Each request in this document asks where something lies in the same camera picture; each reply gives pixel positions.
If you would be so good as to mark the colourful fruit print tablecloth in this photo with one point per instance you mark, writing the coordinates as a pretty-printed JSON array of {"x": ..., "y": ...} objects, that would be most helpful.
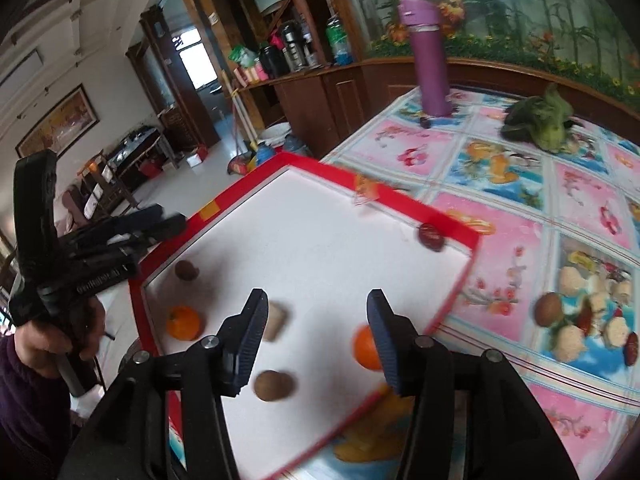
[{"x": 534, "y": 214}]

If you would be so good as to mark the brown kiwi fruit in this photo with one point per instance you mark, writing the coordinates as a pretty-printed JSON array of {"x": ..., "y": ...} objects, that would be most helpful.
[{"x": 273, "y": 386}]

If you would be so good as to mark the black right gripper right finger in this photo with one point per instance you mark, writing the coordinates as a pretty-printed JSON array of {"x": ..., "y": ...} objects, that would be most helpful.
[{"x": 394, "y": 337}]

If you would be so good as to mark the small dark grape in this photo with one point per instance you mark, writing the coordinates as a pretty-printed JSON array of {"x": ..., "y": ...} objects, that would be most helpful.
[{"x": 425, "y": 122}]

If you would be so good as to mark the purple thermos bottle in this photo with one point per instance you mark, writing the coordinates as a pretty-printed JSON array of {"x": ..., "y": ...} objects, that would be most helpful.
[{"x": 422, "y": 19}]

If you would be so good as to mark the black kettle flask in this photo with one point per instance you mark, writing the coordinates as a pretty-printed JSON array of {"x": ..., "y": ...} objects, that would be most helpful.
[{"x": 294, "y": 44}]

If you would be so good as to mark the brown longan fruit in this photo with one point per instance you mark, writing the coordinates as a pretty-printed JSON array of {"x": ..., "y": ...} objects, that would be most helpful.
[{"x": 548, "y": 309}]

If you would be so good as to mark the framed wall painting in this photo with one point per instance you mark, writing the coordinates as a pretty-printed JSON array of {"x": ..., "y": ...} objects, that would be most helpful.
[{"x": 62, "y": 127}]

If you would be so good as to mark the green plastic bottle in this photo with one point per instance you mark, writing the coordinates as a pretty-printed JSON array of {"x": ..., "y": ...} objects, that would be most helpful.
[{"x": 338, "y": 41}]

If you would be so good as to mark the beige hexagonal cake piece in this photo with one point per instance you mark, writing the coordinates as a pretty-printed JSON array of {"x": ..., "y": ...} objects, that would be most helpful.
[{"x": 569, "y": 343}]

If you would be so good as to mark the left hand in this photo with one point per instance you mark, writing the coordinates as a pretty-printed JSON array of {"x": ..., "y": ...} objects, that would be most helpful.
[{"x": 37, "y": 345}]

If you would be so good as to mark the brown longan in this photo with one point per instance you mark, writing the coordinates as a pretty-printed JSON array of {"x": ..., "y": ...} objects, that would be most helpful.
[{"x": 186, "y": 271}]

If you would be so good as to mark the floral glass screen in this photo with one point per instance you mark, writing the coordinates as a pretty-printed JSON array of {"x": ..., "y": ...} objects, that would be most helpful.
[{"x": 582, "y": 40}]

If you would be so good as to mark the green bok choy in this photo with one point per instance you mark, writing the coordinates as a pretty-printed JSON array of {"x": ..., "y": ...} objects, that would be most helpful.
[{"x": 544, "y": 120}]

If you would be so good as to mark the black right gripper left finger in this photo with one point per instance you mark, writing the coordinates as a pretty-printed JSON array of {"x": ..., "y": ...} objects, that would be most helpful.
[{"x": 240, "y": 336}]

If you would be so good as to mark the grey thermos jug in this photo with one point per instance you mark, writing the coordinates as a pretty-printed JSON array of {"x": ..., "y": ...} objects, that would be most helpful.
[{"x": 292, "y": 144}]

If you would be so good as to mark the white basin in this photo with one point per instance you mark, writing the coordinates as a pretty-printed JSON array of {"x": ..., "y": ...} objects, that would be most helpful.
[{"x": 276, "y": 134}]

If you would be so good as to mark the orange tangerine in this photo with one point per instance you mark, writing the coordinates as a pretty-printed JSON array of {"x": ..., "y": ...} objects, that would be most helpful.
[
  {"x": 364, "y": 350},
  {"x": 183, "y": 323}
]

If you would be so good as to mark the red white tray box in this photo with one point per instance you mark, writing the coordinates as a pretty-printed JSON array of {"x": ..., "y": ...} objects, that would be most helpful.
[{"x": 294, "y": 229}]

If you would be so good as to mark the blue thermos jug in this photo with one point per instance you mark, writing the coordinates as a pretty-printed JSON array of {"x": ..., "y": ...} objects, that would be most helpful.
[{"x": 264, "y": 153}]

